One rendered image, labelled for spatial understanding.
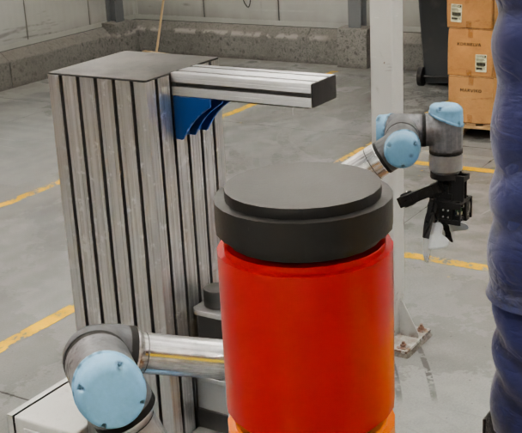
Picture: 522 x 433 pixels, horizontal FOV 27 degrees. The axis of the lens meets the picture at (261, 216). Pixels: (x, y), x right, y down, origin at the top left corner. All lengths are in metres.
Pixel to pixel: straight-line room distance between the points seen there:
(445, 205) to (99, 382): 1.00
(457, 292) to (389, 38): 1.75
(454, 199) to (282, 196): 2.18
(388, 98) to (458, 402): 1.45
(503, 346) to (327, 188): 1.84
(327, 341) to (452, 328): 5.49
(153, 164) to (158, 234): 0.14
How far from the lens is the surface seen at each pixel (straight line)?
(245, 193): 0.29
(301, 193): 0.29
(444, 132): 2.41
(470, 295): 6.18
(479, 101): 9.26
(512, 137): 1.94
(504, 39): 1.92
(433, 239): 2.47
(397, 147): 2.27
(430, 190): 2.48
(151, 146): 2.08
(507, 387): 2.13
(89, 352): 1.84
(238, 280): 0.29
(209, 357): 2.00
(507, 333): 2.08
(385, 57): 5.14
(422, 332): 5.64
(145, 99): 2.06
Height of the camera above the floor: 2.43
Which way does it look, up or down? 19 degrees down
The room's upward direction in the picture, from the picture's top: 3 degrees counter-clockwise
